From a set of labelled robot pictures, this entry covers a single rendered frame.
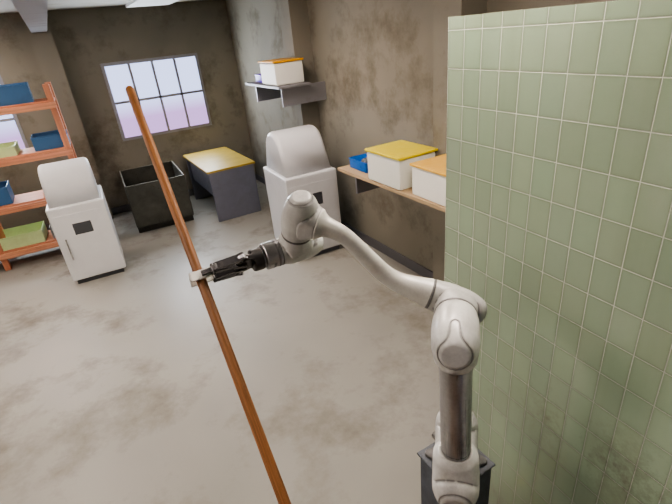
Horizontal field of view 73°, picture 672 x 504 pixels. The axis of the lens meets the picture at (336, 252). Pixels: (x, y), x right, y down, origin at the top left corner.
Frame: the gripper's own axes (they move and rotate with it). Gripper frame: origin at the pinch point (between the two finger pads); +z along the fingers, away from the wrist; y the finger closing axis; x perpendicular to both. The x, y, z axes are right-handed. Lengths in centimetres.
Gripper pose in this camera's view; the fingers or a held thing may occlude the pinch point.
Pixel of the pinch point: (200, 276)
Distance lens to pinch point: 146.1
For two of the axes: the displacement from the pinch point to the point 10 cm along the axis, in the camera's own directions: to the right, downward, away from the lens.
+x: -4.2, -8.5, 3.2
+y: -2.3, 4.4, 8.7
